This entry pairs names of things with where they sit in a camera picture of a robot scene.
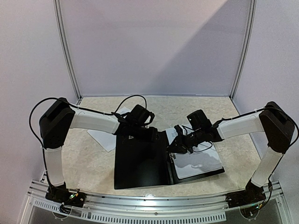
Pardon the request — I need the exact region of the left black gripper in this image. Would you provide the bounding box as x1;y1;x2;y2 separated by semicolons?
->
131;124;160;143

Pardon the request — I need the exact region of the black file folder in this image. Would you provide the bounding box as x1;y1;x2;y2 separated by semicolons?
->
114;128;214;189

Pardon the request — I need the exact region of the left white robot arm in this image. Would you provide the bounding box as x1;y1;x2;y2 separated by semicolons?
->
39;98;158;203

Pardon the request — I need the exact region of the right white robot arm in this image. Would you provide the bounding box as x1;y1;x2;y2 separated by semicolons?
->
167;101;299;203

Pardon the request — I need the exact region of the printed paper stack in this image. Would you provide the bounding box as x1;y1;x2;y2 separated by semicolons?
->
86;107;130;153

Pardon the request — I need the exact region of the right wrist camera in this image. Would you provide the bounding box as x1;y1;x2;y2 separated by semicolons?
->
174;125;185;136

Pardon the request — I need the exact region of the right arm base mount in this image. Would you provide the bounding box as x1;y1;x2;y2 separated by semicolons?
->
226;179;273;209

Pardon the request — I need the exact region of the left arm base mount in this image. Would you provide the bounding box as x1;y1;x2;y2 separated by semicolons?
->
45;183;87;208

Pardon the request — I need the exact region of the perforated white cable tray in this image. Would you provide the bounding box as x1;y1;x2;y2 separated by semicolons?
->
28;199;227;224

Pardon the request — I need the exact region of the right aluminium frame post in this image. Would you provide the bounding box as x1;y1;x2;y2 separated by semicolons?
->
229;0;256;101

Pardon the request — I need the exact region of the curved aluminium rail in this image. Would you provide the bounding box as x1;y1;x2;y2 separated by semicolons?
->
27;179;285;213

